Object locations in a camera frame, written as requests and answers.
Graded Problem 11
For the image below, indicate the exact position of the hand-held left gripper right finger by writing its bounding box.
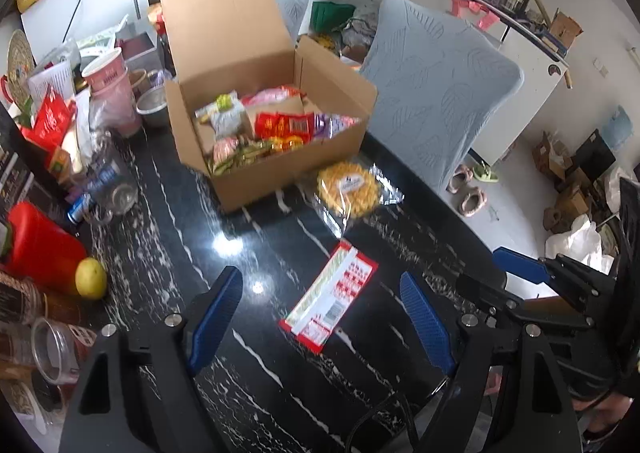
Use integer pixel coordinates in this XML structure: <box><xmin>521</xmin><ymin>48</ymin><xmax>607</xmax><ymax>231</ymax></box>
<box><xmin>399</xmin><ymin>271</ymin><xmax>583</xmax><ymax>453</ymax></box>

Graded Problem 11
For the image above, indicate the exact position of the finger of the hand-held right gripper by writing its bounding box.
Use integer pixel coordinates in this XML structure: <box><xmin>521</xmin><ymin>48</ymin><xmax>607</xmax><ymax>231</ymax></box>
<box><xmin>457</xmin><ymin>274</ymin><xmax>597</xmax><ymax>334</ymax></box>
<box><xmin>491</xmin><ymin>246</ymin><xmax>615</xmax><ymax>315</ymax></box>

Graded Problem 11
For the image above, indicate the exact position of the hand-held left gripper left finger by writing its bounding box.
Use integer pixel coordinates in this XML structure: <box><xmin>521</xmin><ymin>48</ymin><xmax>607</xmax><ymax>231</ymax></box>
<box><xmin>59</xmin><ymin>265</ymin><xmax>244</xmax><ymax>453</ymax></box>

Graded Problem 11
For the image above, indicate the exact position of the red white striped packet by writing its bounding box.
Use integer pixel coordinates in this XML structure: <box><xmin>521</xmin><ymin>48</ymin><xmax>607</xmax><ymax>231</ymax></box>
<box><xmin>278</xmin><ymin>240</ymin><xmax>379</xmax><ymax>354</ymax></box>

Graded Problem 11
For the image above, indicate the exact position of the gold brown snack packet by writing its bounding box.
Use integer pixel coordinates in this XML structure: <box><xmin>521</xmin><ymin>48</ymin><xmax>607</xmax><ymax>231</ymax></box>
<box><xmin>206</xmin><ymin>138</ymin><xmax>273</xmax><ymax>177</ymax></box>

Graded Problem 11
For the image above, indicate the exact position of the white plastic bag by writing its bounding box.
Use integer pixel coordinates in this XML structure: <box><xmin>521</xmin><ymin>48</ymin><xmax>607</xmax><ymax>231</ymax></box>
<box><xmin>545</xmin><ymin>215</ymin><xmax>616</xmax><ymax>274</ymax></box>

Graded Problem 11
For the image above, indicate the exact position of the pink slipper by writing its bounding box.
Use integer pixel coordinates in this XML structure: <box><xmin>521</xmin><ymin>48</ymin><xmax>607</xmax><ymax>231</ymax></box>
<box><xmin>460</xmin><ymin>187</ymin><xmax>488</xmax><ymax>218</ymax></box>
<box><xmin>446</xmin><ymin>165</ymin><xmax>475</xmax><ymax>194</ymax></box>

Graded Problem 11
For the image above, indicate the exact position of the small cardboard box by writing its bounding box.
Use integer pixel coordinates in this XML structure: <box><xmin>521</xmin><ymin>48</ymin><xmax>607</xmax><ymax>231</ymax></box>
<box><xmin>549</xmin><ymin>9</ymin><xmax>583</xmax><ymax>51</ymax></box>
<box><xmin>532</xmin><ymin>130</ymin><xmax>573</xmax><ymax>178</ymax></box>
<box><xmin>552</xmin><ymin>183</ymin><xmax>591</xmax><ymax>218</ymax></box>

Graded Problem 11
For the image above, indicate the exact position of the green slipper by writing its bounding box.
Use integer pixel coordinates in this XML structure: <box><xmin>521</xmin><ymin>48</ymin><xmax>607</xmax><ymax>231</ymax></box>
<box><xmin>472</xmin><ymin>164</ymin><xmax>501</xmax><ymax>184</ymax></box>

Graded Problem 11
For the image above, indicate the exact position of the yellow lemon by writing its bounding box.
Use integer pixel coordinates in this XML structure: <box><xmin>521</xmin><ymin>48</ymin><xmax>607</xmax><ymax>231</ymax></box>
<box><xmin>75</xmin><ymin>257</ymin><xmax>108</xmax><ymax>300</ymax></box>

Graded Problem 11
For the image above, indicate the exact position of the black bag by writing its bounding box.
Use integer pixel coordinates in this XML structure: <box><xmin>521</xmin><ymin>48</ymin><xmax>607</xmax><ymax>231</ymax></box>
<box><xmin>575</xmin><ymin>129</ymin><xmax>617</xmax><ymax>184</ymax></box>

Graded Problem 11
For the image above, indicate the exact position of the clear packet of yellow waffles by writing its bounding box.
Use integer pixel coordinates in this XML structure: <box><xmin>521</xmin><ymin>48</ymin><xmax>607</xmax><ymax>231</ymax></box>
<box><xmin>295</xmin><ymin>160</ymin><xmax>405</xmax><ymax>240</ymax></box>

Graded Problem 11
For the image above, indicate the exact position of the light blue bag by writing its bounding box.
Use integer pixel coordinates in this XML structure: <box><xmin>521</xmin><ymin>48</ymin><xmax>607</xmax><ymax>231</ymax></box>
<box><xmin>602</xmin><ymin>105</ymin><xmax>633</xmax><ymax>154</ymax></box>

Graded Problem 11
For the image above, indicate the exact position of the clear plastic cup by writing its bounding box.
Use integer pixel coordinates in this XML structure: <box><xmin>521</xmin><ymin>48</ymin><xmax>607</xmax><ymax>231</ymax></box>
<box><xmin>31</xmin><ymin>318</ymin><xmax>83</xmax><ymax>386</ymax></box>

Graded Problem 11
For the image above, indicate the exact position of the blue can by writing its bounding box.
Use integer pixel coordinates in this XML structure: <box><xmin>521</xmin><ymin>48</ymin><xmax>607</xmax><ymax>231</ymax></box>
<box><xmin>66</xmin><ymin>193</ymin><xmax>96</xmax><ymax>224</ymax></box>

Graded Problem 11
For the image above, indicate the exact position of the plastic bottle with blue label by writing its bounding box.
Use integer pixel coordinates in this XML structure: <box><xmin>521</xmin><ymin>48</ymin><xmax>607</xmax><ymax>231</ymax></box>
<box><xmin>87</xmin><ymin>130</ymin><xmax>131</xmax><ymax>194</ymax></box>

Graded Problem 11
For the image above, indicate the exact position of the white chest freezer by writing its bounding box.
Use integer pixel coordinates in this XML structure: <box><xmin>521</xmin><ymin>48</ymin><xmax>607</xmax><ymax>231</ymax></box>
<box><xmin>395</xmin><ymin>0</ymin><xmax>571</xmax><ymax>166</ymax></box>

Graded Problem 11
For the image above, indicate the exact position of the orange shiny snack packet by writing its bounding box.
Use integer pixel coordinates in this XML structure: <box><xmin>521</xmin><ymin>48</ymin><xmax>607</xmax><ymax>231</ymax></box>
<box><xmin>260</xmin><ymin>133</ymin><xmax>304</xmax><ymax>154</ymax></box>

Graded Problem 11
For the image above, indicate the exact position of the red plastic container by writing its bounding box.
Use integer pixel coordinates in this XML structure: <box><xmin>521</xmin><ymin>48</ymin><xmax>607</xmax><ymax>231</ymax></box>
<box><xmin>6</xmin><ymin>201</ymin><xmax>88</xmax><ymax>296</ymax></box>

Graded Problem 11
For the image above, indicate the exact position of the chair with grey cover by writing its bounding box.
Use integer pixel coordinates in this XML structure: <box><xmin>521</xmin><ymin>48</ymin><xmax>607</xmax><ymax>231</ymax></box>
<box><xmin>265</xmin><ymin>0</ymin><xmax>313</xmax><ymax>41</ymax></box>
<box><xmin>359</xmin><ymin>0</ymin><xmax>525</xmax><ymax>194</ymax></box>

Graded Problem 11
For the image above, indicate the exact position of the brown labelled jar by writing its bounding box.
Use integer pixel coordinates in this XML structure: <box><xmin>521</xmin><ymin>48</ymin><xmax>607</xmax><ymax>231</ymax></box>
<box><xmin>0</xmin><ymin>273</ymin><xmax>51</xmax><ymax>329</ymax></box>

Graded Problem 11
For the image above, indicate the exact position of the red snack packet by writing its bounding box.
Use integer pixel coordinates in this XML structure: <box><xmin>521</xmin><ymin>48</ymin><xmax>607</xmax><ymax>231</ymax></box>
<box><xmin>254</xmin><ymin>112</ymin><xmax>317</xmax><ymax>140</ymax></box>

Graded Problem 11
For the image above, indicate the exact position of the metal bowl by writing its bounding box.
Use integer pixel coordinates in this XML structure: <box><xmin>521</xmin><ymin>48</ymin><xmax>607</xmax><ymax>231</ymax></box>
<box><xmin>135</xmin><ymin>85</ymin><xmax>172</xmax><ymax>128</ymax></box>

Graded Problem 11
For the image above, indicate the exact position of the orange green juice carton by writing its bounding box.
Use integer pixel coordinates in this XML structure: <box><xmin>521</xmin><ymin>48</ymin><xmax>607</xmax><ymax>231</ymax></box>
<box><xmin>45</xmin><ymin>145</ymin><xmax>76</xmax><ymax>184</ymax></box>

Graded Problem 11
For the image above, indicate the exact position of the silver purple snack packet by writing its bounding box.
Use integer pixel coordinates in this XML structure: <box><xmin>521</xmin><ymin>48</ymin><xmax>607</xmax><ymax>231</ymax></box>
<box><xmin>312</xmin><ymin>113</ymin><xmax>361</xmax><ymax>140</ymax></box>

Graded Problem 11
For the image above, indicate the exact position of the pink snack packet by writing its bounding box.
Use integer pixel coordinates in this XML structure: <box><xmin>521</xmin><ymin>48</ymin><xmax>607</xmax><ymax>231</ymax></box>
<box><xmin>242</xmin><ymin>85</ymin><xmax>306</xmax><ymax>108</ymax></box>

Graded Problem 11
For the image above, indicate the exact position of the pink plastic cup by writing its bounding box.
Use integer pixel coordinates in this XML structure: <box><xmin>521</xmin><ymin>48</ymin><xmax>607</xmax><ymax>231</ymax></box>
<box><xmin>81</xmin><ymin>47</ymin><xmax>126</xmax><ymax>94</ymax></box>
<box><xmin>92</xmin><ymin>70</ymin><xmax>143</xmax><ymax>138</ymax></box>

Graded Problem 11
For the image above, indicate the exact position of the brown mug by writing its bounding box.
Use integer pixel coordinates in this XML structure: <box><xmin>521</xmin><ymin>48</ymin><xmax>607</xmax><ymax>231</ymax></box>
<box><xmin>127</xmin><ymin>69</ymin><xmax>151</xmax><ymax>96</ymax></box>

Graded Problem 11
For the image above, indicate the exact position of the red paper packet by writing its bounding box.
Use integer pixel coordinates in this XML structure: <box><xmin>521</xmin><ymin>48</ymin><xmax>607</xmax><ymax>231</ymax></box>
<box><xmin>21</xmin><ymin>85</ymin><xmax>77</xmax><ymax>151</ymax></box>

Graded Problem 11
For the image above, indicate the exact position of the pink plastic stool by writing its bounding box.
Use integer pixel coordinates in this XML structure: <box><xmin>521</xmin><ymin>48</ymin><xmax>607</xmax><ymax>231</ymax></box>
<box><xmin>450</xmin><ymin>0</ymin><xmax>501</xmax><ymax>31</ymax></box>

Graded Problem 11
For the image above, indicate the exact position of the maroon box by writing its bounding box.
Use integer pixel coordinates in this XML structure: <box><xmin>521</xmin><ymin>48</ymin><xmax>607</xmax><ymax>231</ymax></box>
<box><xmin>116</xmin><ymin>32</ymin><xmax>163</xmax><ymax>71</ymax></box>

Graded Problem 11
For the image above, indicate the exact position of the white perforated plastic basket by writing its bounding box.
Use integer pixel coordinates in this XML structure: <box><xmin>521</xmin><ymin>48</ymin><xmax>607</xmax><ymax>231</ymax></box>
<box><xmin>27</xmin><ymin>58</ymin><xmax>76</xmax><ymax>108</ymax></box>

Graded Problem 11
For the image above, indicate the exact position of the green bag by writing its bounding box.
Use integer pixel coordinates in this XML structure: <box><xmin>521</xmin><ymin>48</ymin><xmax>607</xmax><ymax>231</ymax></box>
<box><xmin>311</xmin><ymin>1</ymin><xmax>357</xmax><ymax>31</ymax></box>

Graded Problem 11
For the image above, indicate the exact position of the round woven mat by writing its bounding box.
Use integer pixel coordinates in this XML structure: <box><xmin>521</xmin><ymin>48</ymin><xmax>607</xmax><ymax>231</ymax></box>
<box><xmin>6</xmin><ymin>29</ymin><xmax>35</xmax><ymax>98</ymax></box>

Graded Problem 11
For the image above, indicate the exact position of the black cable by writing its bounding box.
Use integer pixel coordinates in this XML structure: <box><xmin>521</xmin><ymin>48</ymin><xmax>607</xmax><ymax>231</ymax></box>
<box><xmin>344</xmin><ymin>378</ymin><xmax>451</xmax><ymax>453</ymax></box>

